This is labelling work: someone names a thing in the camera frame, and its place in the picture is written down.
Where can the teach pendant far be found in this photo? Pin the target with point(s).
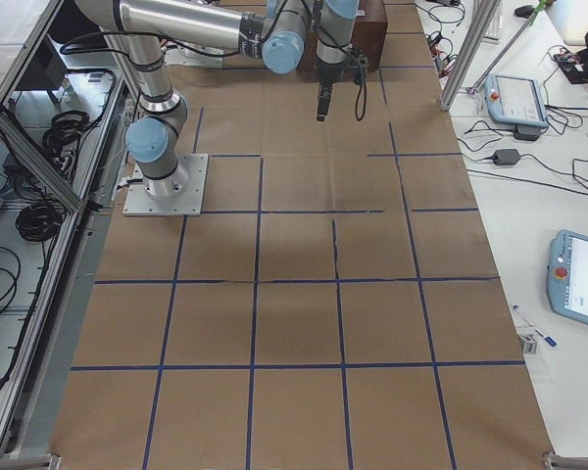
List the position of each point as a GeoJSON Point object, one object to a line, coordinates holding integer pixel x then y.
{"type": "Point", "coordinates": [514, 100]}

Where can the dark wooden drawer cabinet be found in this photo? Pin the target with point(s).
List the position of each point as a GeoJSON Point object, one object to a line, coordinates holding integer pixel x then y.
{"type": "Point", "coordinates": [369, 35]}

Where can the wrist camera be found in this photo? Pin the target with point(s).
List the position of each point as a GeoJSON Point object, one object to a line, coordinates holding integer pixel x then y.
{"type": "Point", "coordinates": [358, 63]}

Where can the aluminium frame post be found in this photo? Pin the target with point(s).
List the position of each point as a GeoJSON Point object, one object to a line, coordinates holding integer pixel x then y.
{"type": "Point", "coordinates": [484, 14]}

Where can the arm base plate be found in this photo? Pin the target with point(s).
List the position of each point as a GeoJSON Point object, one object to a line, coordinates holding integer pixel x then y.
{"type": "Point", "coordinates": [180, 194]}

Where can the black power adapter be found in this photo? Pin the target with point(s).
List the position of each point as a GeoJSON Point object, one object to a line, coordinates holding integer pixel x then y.
{"type": "Point", "coordinates": [506, 157]}

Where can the teach pendant near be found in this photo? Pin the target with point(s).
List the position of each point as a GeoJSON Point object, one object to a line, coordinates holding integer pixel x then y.
{"type": "Point", "coordinates": [567, 277]}

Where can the teach pendant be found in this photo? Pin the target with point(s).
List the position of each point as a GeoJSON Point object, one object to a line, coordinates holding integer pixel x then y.
{"type": "Point", "coordinates": [514, 100]}
{"type": "Point", "coordinates": [567, 277]}

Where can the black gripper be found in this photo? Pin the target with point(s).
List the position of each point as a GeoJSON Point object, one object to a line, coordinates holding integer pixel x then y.
{"type": "Point", "coordinates": [329, 71]}

